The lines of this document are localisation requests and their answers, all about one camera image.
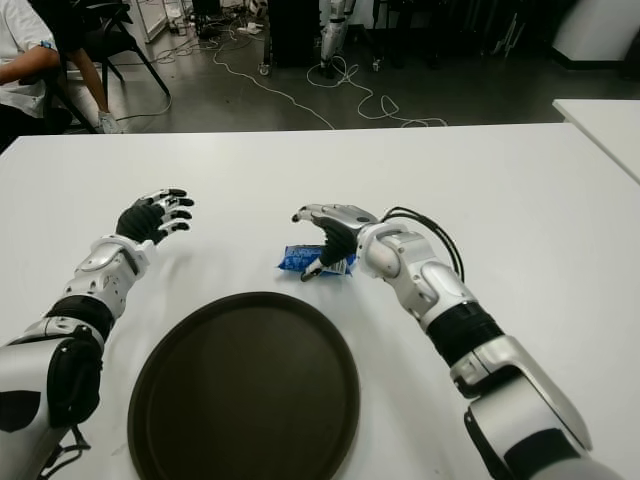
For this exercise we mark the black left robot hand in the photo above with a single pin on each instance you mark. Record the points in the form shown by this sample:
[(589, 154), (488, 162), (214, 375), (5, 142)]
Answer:
[(140, 220)]

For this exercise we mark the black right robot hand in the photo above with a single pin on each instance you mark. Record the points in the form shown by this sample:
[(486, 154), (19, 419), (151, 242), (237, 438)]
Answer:
[(342, 235)]

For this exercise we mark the blue Oreo packet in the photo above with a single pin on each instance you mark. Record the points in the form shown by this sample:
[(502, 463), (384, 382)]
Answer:
[(295, 257)]

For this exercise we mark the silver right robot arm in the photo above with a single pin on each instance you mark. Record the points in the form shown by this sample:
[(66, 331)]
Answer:
[(505, 380)]

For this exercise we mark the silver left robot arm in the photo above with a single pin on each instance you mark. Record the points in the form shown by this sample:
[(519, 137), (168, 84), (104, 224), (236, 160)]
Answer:
[(30, 365)]

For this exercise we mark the bare leg with white sneaker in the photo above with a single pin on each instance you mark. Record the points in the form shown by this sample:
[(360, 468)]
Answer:
[(95, 85)]

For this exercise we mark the black folding chair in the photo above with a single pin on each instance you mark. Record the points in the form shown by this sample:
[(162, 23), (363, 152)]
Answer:
[(115, 35)]

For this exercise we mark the round dark brown tray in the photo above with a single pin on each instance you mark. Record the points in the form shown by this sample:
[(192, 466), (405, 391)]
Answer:
[(245, 395)]

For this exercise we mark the silver humanoid robot leg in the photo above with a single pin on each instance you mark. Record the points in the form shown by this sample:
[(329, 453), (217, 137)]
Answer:
[(332, 35)]

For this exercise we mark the white framed panel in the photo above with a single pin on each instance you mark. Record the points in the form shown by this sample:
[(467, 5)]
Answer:
[(155, 17)]

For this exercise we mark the seated person in white shirt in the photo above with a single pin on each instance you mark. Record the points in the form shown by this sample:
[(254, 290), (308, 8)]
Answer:
[(17, 55)]

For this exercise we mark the black cabinet on casters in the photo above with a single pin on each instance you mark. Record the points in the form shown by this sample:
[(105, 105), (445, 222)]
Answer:
[(295, 30)]

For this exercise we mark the folded metal stand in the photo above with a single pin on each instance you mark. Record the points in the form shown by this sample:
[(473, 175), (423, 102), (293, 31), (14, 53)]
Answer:
[(507, 37)]

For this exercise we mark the white side table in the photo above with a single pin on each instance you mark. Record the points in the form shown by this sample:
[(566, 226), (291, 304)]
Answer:
[(605, 125)]

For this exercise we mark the white curved machine housing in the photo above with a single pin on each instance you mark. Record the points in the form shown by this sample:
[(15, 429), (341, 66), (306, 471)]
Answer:
[(595, 30)]

